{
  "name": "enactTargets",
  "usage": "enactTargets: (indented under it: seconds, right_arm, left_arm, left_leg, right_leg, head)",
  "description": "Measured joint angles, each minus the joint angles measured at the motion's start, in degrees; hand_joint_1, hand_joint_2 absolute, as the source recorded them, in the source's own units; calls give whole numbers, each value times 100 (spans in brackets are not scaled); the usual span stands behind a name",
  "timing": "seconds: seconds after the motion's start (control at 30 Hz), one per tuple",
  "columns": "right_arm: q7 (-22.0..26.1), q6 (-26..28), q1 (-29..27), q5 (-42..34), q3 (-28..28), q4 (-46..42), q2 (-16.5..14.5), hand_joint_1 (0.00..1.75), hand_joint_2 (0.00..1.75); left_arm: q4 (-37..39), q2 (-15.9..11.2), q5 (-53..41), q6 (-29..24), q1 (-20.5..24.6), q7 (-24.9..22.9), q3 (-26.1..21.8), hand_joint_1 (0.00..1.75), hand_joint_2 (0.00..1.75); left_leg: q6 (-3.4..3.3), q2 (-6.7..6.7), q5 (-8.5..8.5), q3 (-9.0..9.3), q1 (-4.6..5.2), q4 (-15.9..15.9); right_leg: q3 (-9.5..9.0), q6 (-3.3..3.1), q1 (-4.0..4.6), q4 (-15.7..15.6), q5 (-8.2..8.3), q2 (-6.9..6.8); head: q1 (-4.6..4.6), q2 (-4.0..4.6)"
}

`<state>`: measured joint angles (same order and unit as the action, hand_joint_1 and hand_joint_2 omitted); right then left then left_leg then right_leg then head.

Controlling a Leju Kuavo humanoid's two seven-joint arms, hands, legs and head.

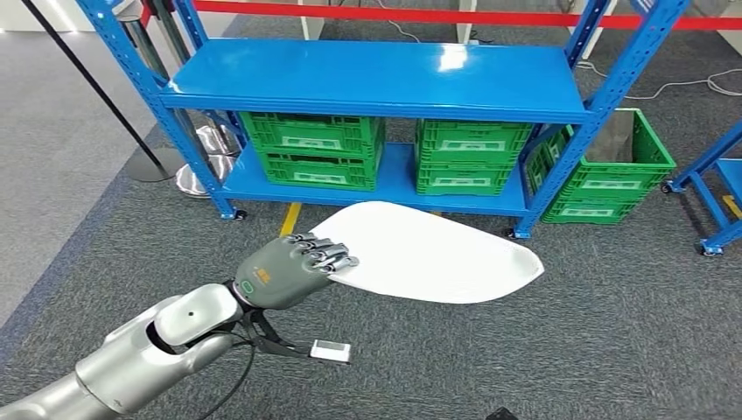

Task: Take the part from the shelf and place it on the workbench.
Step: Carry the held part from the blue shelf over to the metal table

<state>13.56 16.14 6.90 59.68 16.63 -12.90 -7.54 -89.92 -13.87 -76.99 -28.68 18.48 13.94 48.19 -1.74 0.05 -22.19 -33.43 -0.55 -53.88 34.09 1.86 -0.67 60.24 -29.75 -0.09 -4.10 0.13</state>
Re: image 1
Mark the yellow floor tape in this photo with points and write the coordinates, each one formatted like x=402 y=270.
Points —
x=290 y=220

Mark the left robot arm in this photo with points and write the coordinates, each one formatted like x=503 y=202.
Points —
x=127 y=365

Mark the chrome stanchion post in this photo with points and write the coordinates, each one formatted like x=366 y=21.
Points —
x=223 y=142
x=203 y=179

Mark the white curved plastic panel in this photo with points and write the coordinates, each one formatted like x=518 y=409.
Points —
x=435 y=255

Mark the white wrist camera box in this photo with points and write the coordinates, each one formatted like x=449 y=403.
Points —
x=330 y=351

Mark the black camera bracket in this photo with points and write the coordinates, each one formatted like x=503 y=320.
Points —
x=266 y=336

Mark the small blue shelf rack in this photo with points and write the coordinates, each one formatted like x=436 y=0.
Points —
x=707 y=162

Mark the black stanchion pole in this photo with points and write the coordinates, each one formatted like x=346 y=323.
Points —
x=153 y=165

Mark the blue metal shelf rack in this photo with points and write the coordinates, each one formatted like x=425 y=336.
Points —
x=377 y=75

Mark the red barrier belt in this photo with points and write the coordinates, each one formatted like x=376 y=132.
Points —
x=406 y=15

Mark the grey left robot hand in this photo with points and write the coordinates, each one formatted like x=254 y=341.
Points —
x=278 y=272

